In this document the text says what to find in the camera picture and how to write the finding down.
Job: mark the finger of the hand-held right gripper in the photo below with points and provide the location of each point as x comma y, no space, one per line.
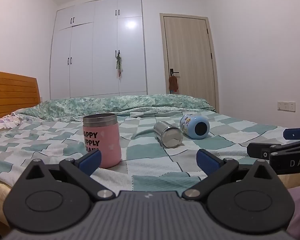
293,133
260,150

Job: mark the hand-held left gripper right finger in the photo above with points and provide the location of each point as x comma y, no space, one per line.
207,160

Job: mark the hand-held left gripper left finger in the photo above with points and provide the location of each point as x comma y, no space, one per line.
92,160

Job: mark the blue cartoon print cup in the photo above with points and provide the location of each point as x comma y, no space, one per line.
193,127

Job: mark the plain steel cup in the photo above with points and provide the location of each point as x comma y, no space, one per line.
168,135

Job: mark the pink lettered steel cup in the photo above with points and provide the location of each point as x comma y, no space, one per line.
103,142

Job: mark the checked green bed blanket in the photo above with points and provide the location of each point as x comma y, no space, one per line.
150,160

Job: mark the green floral duvet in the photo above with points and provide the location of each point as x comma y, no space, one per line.
115,105

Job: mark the white floral pillow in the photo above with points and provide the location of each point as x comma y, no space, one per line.
2,123

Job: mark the green hanging ornament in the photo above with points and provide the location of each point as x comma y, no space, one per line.
119,63

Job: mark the beige wooden door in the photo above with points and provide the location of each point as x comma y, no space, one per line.
190,60

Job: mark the wooden headboard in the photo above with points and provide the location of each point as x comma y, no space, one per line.
12,95

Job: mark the white wardrobe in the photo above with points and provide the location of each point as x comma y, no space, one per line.
95,55

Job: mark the white wall socket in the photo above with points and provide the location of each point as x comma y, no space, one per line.
286,106

